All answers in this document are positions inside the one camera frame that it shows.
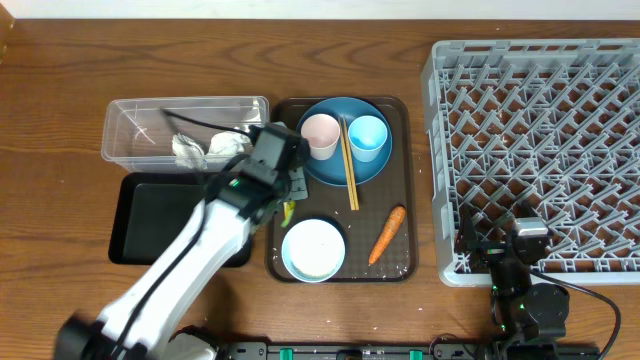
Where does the light blue bowl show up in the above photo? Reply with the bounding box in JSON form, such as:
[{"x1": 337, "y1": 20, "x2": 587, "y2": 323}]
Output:
[{"x1": 281, "y1": 219, "x2": 346, "y2": 283}]

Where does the white tissue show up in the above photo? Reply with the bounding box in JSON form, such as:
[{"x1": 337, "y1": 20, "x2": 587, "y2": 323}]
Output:
[
  {"x1": 208, "y1": 131, "x2": 250, "y2": 156},
  {"x1": 172, "y1": 133, "x2": 207, "y2": 171}
]

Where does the orange carrot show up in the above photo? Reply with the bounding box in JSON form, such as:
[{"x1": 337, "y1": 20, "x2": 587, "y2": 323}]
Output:
[{"x1": 368, "y1": 206, "x2": 407, "y2": 265}]

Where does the foil snack wrapper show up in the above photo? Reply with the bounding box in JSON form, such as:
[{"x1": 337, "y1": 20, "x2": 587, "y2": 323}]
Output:
[{"x1": 281, "y1": 200, "x2": 296, "y2": 228}]

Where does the pile of rice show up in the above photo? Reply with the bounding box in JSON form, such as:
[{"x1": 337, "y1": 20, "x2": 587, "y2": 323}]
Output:
[{"x1": 288, "y1": 220, "x2": 339, "y2": 278}]

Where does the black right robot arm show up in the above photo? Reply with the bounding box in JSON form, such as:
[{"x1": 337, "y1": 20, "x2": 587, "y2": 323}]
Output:
[{"x1": 429, "y1": 202, "x2": 611, "y2": 359}]

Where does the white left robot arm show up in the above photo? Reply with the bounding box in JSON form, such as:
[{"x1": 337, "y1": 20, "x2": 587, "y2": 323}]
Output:
[{"x1": 54, "y1": 159, "x2": 292, "y2": 359}]

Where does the grey dishwasher rack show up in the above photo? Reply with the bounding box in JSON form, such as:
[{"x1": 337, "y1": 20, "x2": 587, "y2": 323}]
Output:
[{"x1": 421, "y1": 38, "x2": 639, "y2": 287}]

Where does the wooden chopstick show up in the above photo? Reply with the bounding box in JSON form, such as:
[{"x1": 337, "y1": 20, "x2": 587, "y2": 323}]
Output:
[
  {"x1": 341, "y1": 116, "x2": 360, "y2": 211},
  {"x1": 338, "y1": 116, "x2": 358, "y2": 211}
]

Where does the pink cup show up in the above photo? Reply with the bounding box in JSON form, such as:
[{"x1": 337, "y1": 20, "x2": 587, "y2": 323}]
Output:
[{"x1": 300, "y1": 114, "x2": 341, "y2": 161}]

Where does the light blue cup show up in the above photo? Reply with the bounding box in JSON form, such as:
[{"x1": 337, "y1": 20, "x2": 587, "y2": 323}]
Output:
[{"x1": 348, "y1": 115, "x2": 388, "y2": 163}]

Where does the brown serving tray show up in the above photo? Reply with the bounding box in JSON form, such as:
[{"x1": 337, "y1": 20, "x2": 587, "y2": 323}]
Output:
[{"x1": 271, "y1": 96, "x2": 418, "y2": 283}]

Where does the black plastic tray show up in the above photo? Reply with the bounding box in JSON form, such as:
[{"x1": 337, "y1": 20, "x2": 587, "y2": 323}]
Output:
[{"x1": 107, "y1": 172, "x2": 253, "y2": 269}]

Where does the clear plastic bin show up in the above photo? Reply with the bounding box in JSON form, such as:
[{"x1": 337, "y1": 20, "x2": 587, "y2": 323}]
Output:
[{"x1": 102, "y1": 96, "x2": 269, "y2": 173}]

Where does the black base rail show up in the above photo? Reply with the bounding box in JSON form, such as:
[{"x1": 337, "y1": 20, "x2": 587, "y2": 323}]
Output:
[{"x1": 215, "y1": 341, "x2": 493, "y2": 360}]

